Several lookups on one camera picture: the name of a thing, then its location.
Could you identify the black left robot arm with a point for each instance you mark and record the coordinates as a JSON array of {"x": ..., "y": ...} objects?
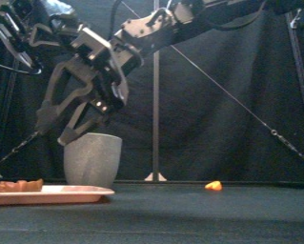
[{"x": 6, "y": 31}]

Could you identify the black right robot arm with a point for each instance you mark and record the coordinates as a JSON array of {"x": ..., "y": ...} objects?
[{"x": 179, "y": 22}]

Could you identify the pink plate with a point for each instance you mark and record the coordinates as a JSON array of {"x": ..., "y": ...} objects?
[{"x": 52, "y": 195}]

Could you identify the brown toy pie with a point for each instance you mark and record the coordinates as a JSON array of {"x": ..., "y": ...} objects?
[{"x": 18, "y": 186}]

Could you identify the grey cup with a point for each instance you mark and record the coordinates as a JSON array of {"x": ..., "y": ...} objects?
[{"x": 93, "y": 162}]

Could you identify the black cloth curtain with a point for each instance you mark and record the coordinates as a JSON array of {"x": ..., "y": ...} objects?
[{"x": 226, "y": 47}]

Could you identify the small orange toy food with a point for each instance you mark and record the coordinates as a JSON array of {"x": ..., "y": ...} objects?
[{"x": 214, "y": 186}]

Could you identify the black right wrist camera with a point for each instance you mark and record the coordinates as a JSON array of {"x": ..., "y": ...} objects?
[{"x": 93, "y": 44}]

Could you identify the black frame pole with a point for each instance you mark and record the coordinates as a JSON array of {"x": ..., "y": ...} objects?
[
  {"x": 155, "y": 127},
  {"x": 302, "y": 79}
]

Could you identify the white pole foot bracket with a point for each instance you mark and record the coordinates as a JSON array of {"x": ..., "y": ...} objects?
[{"x": 155, "y": 178}]

